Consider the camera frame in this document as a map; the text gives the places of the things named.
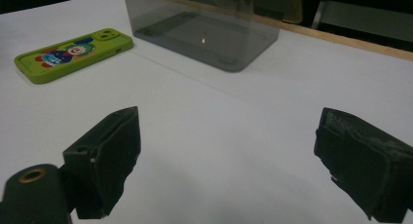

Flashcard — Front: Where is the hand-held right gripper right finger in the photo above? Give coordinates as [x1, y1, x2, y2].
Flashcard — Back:
[313, 107, 413, 224]

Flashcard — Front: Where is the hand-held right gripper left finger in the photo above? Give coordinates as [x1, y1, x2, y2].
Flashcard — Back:
[62, 105, 142, 220]

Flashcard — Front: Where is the green cartoon phone case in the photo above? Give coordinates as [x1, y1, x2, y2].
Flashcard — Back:
[14, 27, 135, 86]

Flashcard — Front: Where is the grey transparent plastic box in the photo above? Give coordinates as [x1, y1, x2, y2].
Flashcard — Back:
[123, 0, 282, 73]

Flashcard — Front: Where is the white table mat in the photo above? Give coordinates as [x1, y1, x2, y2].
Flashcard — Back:
[0, 0, 413, 224]

